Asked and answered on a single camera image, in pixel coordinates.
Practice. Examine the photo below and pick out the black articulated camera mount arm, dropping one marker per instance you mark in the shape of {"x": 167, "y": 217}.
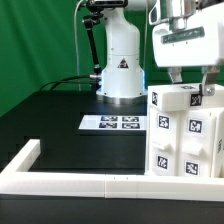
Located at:
{"x": 89, "y": 23}

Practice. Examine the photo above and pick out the white cabinet top block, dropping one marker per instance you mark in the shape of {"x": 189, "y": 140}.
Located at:
{"x": 182, "y": 97}

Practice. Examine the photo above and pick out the white cabinet body box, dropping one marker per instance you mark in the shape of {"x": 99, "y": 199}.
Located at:
{"x": 185, "y": 143}

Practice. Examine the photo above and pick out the white fiducial marker base plate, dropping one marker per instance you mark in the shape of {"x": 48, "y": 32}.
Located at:
{"x": 113, "y": 122}

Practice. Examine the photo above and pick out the white U-shaped border frame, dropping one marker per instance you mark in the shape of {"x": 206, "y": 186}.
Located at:
{"x": 17, "y": 179}

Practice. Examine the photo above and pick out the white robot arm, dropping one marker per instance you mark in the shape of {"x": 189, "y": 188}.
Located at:
{"x": 122, "y": 80}

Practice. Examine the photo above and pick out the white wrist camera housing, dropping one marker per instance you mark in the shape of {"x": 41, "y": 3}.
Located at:
{"x": 155, "y": 15}

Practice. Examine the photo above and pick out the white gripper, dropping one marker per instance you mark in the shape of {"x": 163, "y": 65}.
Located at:
{"x": 200, "y": 44}

